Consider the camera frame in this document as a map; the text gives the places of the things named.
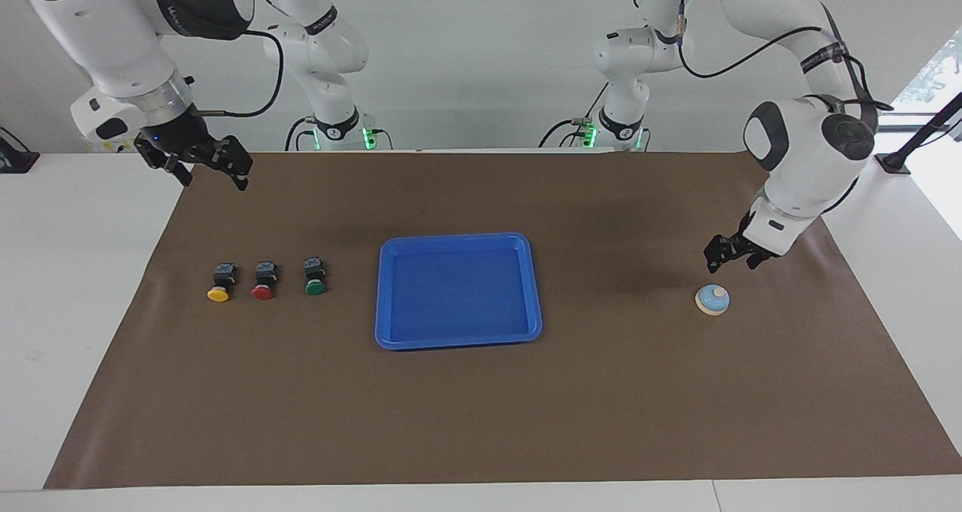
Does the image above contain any black clamp mount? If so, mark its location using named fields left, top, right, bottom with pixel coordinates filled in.
left=0, top=126, right=40, bottom=174

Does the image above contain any black right base cable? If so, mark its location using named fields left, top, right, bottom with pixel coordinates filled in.
left=284, top=116, right=320, bottom=152

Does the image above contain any white wall socket box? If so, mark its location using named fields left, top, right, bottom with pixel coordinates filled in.
left=83, top=136, right=142, bottom=154

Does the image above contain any light blue call bell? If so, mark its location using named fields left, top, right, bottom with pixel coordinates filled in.
left=694, top=284, right=731, bottom=317

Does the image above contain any red push button switch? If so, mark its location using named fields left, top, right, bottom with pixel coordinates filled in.
left=250, top=262, right=279, bottom=301

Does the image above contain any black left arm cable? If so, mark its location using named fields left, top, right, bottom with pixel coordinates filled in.
left=631, top=0, right=895, bottom=114

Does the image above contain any brown table mat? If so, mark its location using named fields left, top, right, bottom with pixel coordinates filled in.
left=44, top=151, right=962, bottom=490

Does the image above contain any bright window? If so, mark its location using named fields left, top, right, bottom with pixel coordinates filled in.
left=891, top=27, right=962, bottom=133

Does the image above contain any black camera stand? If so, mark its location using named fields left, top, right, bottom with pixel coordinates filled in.
left=874, top=91, right=962, bottom=176

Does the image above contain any yellow push button switch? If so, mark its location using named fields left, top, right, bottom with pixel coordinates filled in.
left=207, top=263, right=239, bottom=303

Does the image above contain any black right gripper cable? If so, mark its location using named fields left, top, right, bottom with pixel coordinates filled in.
left=188, top=0, right=286, bottom=118

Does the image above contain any black base cable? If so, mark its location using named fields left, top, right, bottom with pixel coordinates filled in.
left=538, top=82, right=611, bottom=150
left=284, top=116, right=320, bottom=152

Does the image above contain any blue plastic tray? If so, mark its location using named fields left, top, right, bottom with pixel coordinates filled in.
left=374, top=232, right=543, bottom=350

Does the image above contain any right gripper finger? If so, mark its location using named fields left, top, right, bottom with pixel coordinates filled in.
left=156, top=155, right=193, bottom=187
left=216, top=136, right=253, bottom=192

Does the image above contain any black left base cable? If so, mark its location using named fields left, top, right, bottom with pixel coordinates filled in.
left=538, top=82, right=611, bottom=150

